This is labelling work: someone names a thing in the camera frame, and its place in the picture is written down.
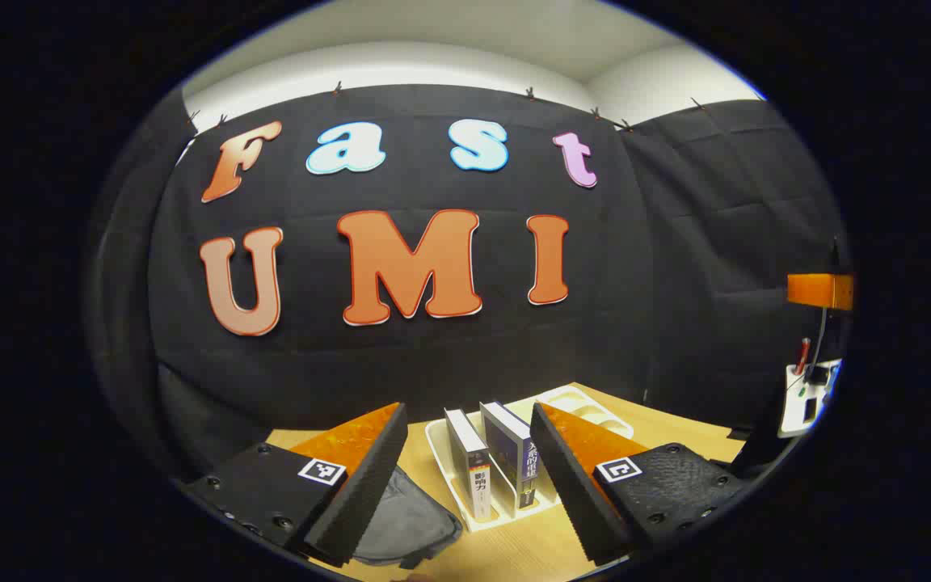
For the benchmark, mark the blue cover book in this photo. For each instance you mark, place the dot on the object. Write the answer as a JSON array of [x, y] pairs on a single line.
[[510, 453]]

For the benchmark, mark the white bookshelf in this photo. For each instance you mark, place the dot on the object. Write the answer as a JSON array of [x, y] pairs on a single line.
[[587, 404]]

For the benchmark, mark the orange rectangular object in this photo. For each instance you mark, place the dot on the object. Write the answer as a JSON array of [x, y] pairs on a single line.
[[819, 291]]

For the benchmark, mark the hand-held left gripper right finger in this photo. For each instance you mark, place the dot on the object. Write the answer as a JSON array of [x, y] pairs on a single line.
[[570, 485]]

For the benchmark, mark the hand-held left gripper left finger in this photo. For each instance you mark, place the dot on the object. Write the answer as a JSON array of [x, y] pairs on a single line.
[[368, 477]]

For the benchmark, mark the grey schoolbag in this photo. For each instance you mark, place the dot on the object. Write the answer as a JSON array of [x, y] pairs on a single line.
[[409, 517]]

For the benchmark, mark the black cover book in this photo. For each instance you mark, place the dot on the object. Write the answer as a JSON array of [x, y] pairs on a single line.
[[469, 461]]

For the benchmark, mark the white side desk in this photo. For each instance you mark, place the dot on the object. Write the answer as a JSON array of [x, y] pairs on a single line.
[[797, 412]]

